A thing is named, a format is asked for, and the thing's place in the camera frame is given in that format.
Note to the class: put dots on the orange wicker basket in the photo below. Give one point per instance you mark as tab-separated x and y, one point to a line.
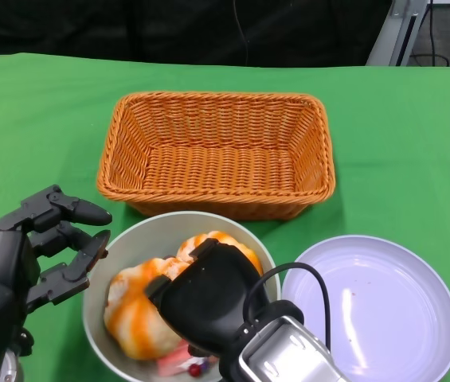
216	175

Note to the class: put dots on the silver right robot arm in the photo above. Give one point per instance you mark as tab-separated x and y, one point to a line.
284	354

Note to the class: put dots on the pink layered cake slice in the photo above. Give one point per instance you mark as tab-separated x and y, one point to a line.
173	360

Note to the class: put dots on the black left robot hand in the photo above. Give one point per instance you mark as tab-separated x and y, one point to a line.
9	250

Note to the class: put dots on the grey metal frame post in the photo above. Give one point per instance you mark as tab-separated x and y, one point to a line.
396	36

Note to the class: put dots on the pale lavender round plate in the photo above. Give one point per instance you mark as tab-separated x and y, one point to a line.
388	310

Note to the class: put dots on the black backdrop cloth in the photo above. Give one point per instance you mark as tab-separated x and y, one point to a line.
129	28

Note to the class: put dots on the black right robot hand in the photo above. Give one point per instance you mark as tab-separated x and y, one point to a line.
216	294

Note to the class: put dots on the green tablecloth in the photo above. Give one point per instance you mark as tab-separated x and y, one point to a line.
388	159

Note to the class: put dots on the grey-green round bowl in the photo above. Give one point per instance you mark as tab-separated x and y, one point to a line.
145	242

